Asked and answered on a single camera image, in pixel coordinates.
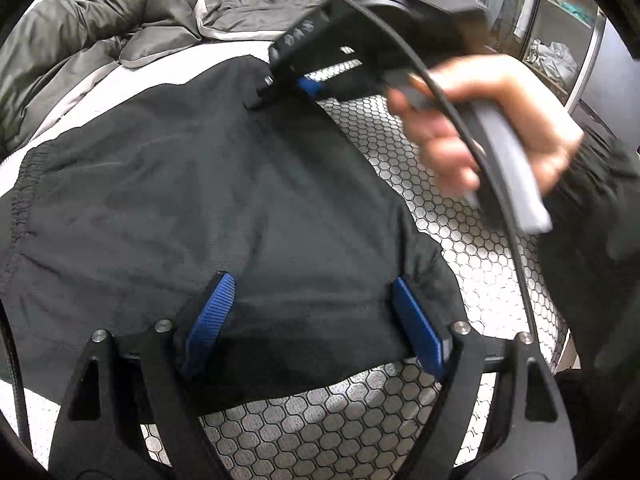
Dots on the black pants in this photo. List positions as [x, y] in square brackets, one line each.
[127, 219]

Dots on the dark sleeve forearm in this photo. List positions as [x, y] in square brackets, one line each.
[590, 259]

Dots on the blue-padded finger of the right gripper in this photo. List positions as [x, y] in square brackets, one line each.
[313, 88]

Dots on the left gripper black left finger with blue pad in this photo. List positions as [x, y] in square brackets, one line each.
[126, 413]

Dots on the grey duvet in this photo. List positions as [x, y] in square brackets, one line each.
[60, 49]

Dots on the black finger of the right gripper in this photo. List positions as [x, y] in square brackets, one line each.
[268, 91]

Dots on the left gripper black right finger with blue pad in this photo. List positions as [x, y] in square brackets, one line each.
[499, 413]

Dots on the open wardrobe shelf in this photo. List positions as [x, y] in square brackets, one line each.
[558, 40]

